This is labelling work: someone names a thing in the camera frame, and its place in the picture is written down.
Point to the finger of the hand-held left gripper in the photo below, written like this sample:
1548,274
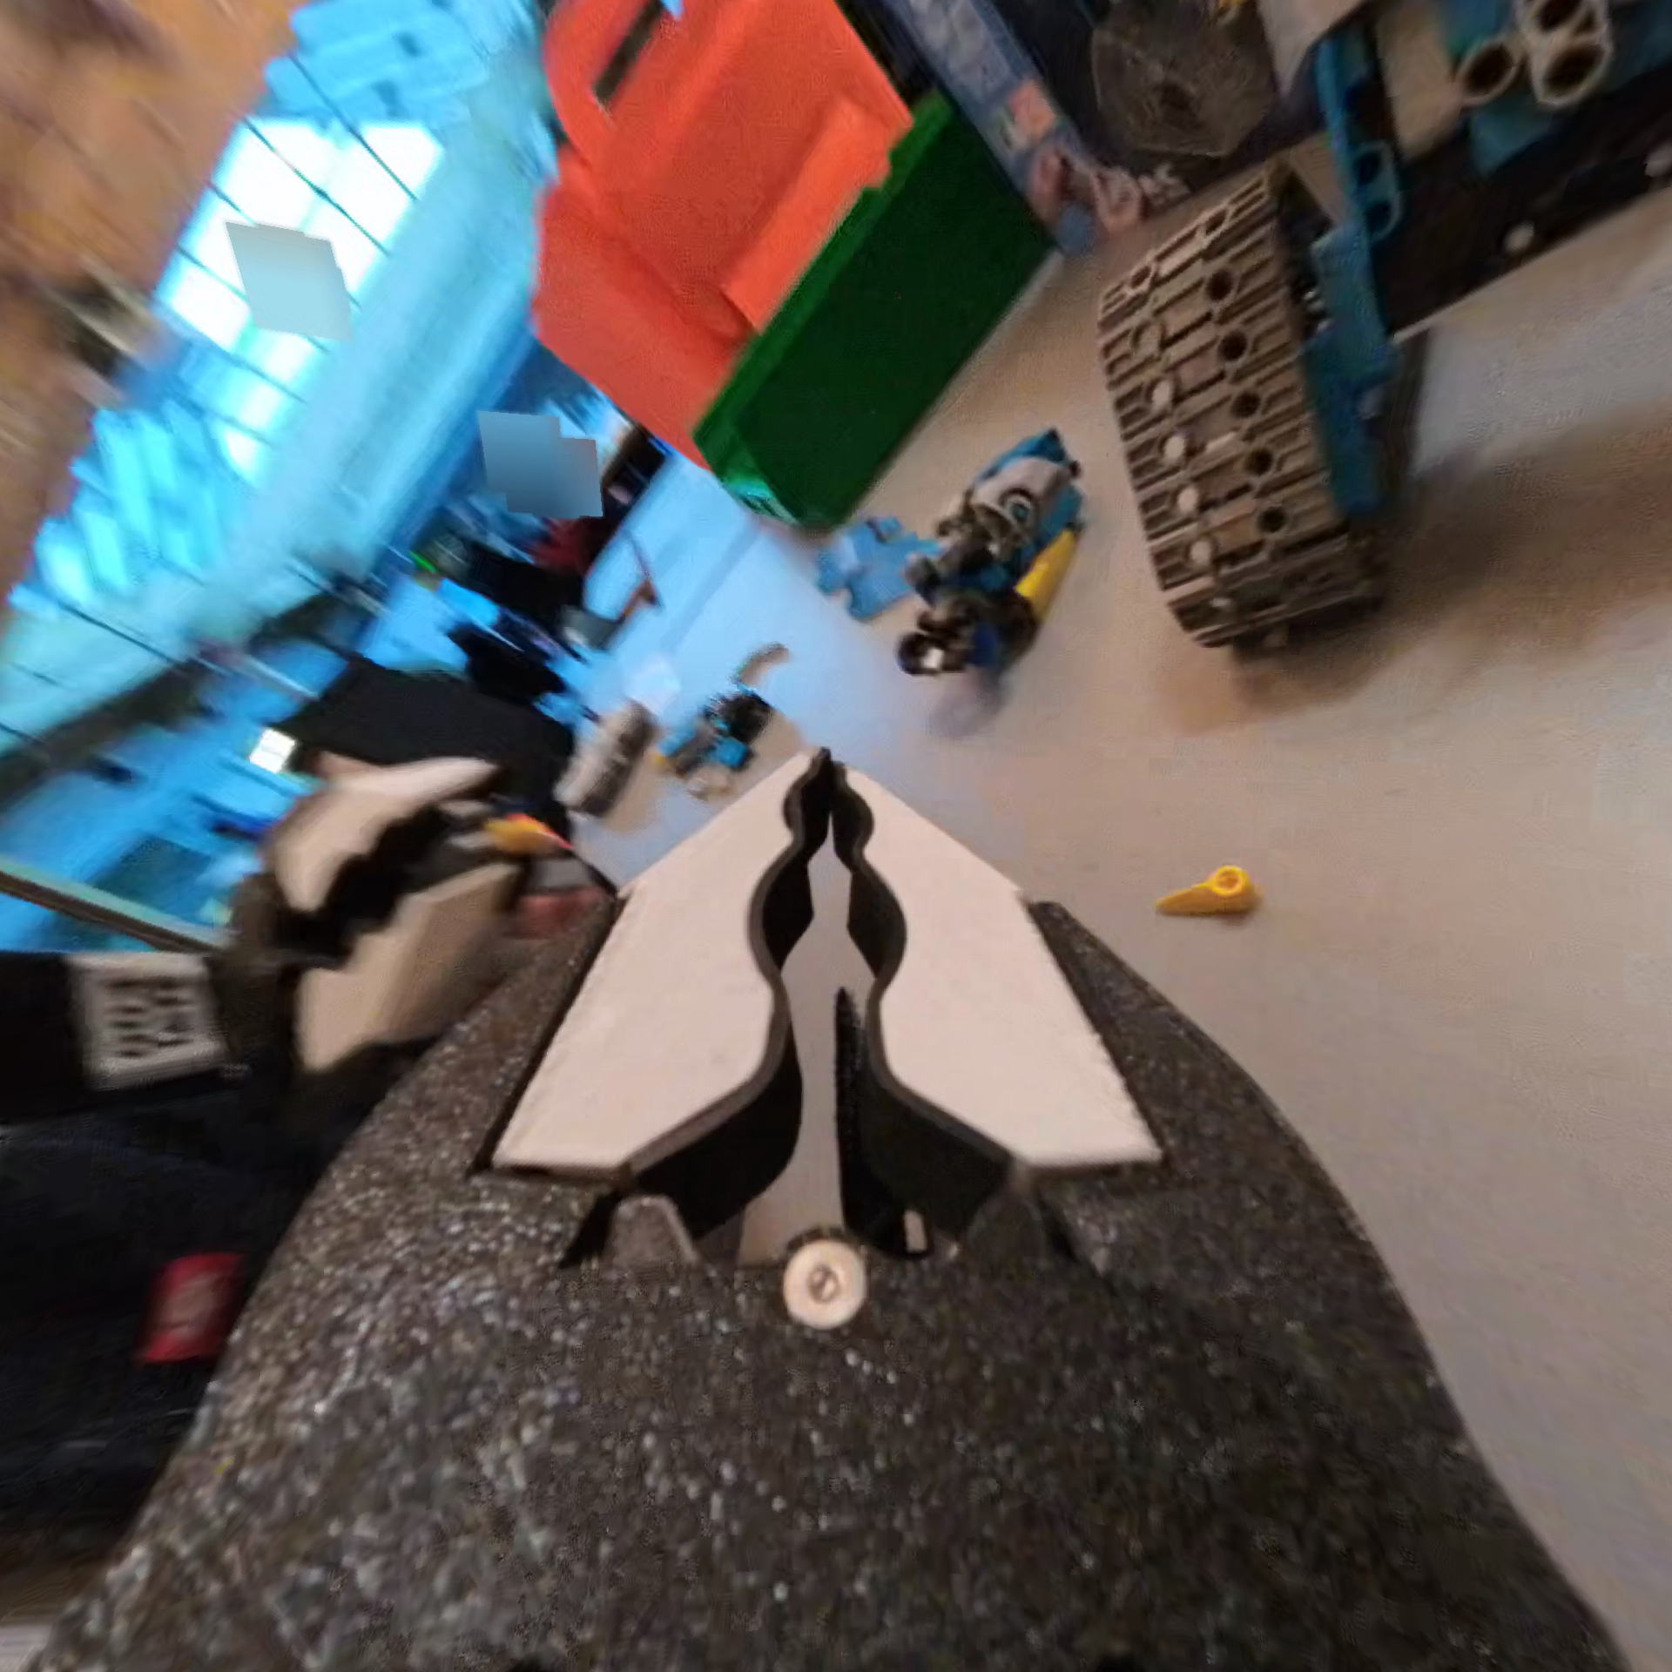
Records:
379,803
405,966

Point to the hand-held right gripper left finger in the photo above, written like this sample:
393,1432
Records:
640,1032

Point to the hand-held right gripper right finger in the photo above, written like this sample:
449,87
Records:
994,1032

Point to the yellow curved brick piece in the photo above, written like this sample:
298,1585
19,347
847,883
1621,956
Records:
1209,895
523,833

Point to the grey desk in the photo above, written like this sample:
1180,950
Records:
1373,1112

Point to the dark denim jacket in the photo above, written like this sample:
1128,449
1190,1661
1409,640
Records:
105,1241

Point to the grey brick motor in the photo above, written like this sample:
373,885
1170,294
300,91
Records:
608,757

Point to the small black blue brick assembly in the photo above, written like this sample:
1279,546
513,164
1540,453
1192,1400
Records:
726,745

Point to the grey bent perforated beam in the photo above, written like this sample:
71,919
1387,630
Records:
766,660

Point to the large paned window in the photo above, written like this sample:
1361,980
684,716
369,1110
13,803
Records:
262,393

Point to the blue flat plastic panel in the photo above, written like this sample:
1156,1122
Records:
849,556
895,590

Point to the small blue motor assembly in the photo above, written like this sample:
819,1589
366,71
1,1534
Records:
994,562

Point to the orange plastic bin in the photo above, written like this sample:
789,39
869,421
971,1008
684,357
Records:
680,196

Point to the blue grey tracked toy robot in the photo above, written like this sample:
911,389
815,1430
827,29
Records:
1229,393

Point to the green plastic bin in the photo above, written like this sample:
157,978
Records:
875,327

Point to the dark blue printed cardboard box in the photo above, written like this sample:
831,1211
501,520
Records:
994,104

